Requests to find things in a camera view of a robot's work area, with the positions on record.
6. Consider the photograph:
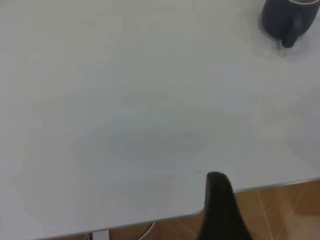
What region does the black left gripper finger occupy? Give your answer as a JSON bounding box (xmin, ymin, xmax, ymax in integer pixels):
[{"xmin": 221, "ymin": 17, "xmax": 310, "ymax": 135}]
[{"xmin": 195, "ymin": 171, "xmax": 254, "ymax": 240}]

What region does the dark grey ceramic mug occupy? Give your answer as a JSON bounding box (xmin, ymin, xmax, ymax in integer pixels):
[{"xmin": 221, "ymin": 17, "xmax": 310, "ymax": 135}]
[{"xmin": 261, "ymin": 0, "xmax": 320, "ymax": 49}]

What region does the white cable under table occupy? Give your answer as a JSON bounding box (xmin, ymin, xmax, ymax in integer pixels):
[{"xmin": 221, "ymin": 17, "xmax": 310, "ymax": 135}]
[{"xmin": 135, "ymin": 221, "xmax": 157, "ymax": 239}]

